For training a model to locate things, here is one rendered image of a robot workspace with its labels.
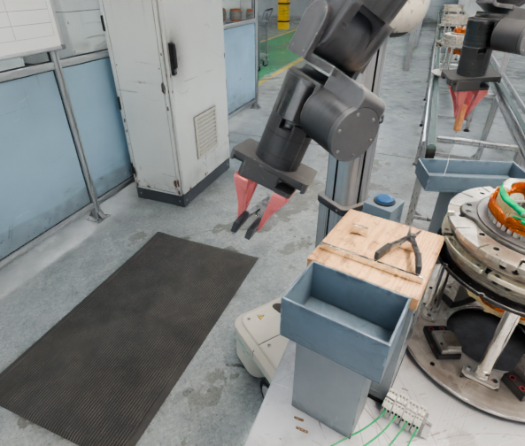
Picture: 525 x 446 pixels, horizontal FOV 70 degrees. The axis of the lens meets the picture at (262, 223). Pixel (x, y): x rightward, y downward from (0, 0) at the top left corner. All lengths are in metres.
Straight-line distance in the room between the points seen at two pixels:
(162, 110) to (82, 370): 1.63
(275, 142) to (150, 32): 2.20
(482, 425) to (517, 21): 0.74
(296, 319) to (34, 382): 1.56
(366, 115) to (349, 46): 0.08
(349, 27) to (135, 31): 2.30
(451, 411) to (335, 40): 0.70
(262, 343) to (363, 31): 1.30
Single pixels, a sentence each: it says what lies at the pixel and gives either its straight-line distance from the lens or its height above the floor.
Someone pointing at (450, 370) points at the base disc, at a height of 0.80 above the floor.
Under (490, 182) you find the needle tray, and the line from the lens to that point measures 1.09.
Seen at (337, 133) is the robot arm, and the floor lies 1.35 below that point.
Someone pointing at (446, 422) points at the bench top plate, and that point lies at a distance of 0.86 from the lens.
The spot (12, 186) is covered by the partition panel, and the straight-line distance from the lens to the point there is 2.53.
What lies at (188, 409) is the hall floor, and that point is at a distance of 1.74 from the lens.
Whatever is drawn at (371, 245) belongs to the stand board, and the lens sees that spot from 0.72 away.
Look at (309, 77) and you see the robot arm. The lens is 0.43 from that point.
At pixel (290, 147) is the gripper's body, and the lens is 0.44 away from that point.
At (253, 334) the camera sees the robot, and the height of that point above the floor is 0.26.
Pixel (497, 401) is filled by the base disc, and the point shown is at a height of 0.80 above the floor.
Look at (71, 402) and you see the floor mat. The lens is 1.88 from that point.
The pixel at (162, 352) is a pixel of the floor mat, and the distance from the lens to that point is 1.91.
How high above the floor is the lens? 1.47
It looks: 33 degrees down
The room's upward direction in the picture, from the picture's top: straight up
